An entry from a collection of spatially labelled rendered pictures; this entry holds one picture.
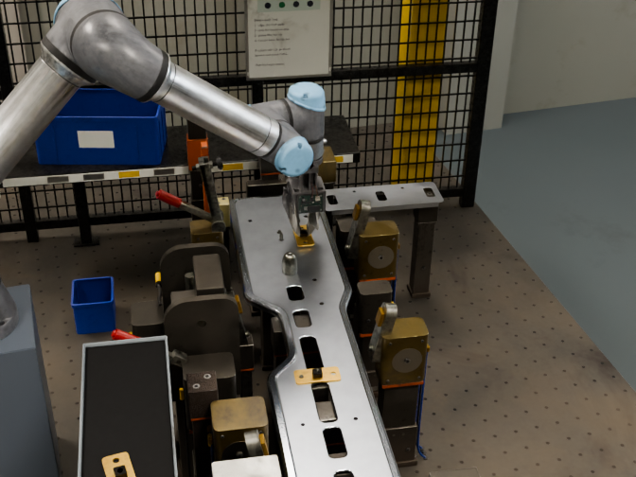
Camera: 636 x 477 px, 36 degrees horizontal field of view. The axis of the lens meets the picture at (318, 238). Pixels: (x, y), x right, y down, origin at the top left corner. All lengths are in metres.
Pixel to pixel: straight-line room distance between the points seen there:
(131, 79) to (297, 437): 0.67
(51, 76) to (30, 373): 0.52
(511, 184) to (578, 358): 2.18
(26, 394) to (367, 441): 0.62
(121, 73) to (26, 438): 0.71
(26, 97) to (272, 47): 0.94
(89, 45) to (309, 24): 0.99
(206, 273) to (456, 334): 0.86
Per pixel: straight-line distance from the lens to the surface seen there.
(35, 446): 1.94
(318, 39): 2.58
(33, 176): 2.46
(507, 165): 4.67
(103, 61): 1.66
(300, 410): 1.75
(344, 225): 2.28
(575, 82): 5.30
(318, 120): 1.99
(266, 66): 2.58
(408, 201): 2.35
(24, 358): 1.80
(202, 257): 1.80
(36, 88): 1.79
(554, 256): 4.06
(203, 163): 2.05
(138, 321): 1.84
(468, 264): 2.68
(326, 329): 1.93
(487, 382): 2.30
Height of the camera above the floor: 2.20
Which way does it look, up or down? 33 degrees down
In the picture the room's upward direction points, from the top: 1 degrees clockwise
